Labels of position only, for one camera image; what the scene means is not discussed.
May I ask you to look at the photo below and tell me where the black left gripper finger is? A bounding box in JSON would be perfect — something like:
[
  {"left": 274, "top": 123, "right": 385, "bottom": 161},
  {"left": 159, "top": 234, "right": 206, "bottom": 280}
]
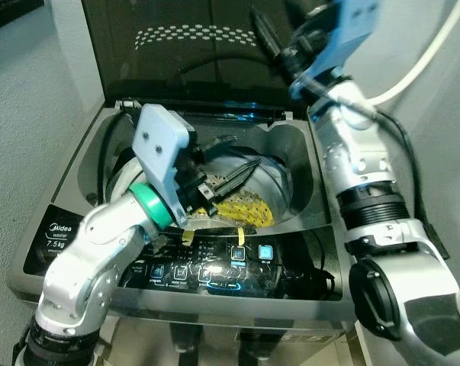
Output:
[
  {"left": 214, "top": 160, "right": 265, "bottom": 197},
  {"left": 203, "top": 136, "right": 242, "bottom": 157}
]

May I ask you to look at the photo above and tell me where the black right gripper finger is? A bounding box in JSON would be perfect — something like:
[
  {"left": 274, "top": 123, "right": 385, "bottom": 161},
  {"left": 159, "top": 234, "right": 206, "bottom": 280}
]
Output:
[{"left": 250, "top": 9, "right": 280, "bottom": 62}]

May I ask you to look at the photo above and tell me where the silver top-load washing machine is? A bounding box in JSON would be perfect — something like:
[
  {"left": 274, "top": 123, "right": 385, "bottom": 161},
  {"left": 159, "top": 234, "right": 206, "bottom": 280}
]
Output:
[{"left": 7, "top": 98, "right": 360, "bottom": 338}]

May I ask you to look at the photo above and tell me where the yellow patterned cloth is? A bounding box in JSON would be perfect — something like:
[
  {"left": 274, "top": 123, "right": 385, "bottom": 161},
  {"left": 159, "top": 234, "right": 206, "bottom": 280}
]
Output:
[{"left": 214, "top": 194, "right": 275, "bottom": 230}]

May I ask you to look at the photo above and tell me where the steel washer drum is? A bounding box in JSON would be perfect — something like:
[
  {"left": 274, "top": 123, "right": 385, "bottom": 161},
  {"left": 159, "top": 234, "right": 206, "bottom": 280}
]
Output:
[{"left": 108, "top": 141, "right": 295, "bottom": 231}]

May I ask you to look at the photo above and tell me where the dark translucent washer lid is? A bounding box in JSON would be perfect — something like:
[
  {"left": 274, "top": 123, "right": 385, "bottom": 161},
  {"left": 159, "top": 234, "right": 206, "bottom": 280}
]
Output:
[{"left": 81, "top": 0, "right": 345, "bottom": 117}]

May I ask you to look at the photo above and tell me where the black washer control panel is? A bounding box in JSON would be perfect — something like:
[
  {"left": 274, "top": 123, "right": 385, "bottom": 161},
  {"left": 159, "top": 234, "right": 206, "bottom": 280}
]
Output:
[{"left": 119, "top": 227, "right": 345, "bottom": 303}]

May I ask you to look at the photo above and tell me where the black left robot leg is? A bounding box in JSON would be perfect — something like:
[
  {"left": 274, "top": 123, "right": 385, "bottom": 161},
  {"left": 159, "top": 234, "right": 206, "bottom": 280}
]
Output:
[{"left": 171, "top": 328, "right": 206, "bottom": 361}]

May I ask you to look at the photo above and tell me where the black robot leg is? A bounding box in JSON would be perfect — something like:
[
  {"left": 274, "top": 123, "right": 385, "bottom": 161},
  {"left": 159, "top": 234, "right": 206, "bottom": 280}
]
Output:
[
  {"left": 171, "top": 328, "right": 206, "bottom": 361},
  {"left": 240, "top": 338, "right": 275, "bottom": 366}
]

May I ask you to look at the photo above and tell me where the black right robot leg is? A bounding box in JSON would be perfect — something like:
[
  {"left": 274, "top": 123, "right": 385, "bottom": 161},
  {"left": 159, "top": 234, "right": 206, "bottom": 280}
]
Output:
[{"left": 240, "top": 338, "right": 275, "bottom": 366}]

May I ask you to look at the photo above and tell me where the pale blue left wrist camera mount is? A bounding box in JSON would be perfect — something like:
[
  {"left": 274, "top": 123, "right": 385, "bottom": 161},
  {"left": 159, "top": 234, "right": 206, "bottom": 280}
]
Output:
[{"left": 132, "top": 104, "right": 196, "bottom": 222}]

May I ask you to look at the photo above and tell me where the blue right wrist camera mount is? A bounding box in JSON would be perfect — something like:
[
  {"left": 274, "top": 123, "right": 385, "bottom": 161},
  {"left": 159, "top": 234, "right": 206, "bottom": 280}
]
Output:
[{"left": 289, "top": 0, "right": 383, "bottom": 100}]

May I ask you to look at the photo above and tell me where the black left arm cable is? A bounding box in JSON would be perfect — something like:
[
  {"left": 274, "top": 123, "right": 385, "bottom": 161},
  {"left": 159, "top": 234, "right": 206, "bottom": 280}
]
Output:
[{"left": 98, "top": 113, "right": 131, "bottom": 201}]

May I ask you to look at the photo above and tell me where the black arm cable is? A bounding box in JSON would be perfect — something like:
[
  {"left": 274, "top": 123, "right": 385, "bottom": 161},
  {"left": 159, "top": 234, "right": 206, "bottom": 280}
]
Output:
[
  {"left": 98, "top": 113, "right": 131, "bottom": 201},
  {"left": 371, "top": 109, "right": 450, "bottom": 260}
]

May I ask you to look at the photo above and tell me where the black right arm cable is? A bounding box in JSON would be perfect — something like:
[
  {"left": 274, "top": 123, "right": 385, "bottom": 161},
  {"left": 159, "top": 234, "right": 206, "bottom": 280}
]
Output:
[{"left": 371, "top": 109, "right": 450, "bottom": 260}]

